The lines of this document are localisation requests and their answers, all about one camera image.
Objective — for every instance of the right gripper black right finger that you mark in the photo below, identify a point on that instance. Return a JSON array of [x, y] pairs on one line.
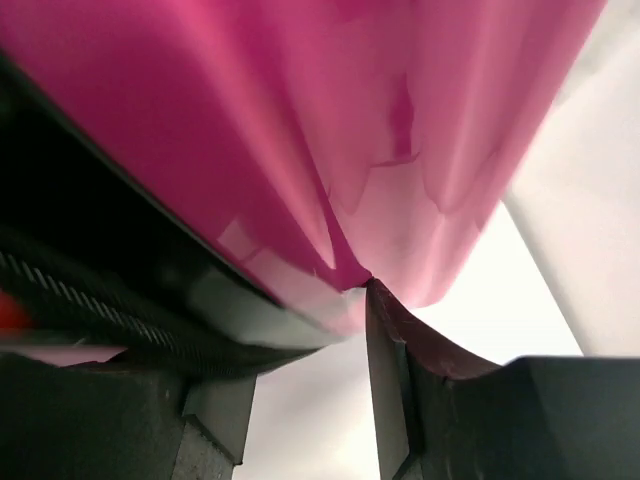
[[442, 412]]

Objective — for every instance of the pink sweatshirt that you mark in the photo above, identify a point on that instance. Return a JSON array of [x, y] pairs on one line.
[[65, 355]]

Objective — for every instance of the red black headphones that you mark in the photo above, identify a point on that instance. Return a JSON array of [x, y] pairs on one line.
[[12, 315]]

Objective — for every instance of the pink hard-shell suitcase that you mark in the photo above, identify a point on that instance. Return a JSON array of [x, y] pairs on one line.
[[211, 185]]

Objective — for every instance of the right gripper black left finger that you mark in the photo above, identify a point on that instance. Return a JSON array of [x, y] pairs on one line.
[[107, 421]]

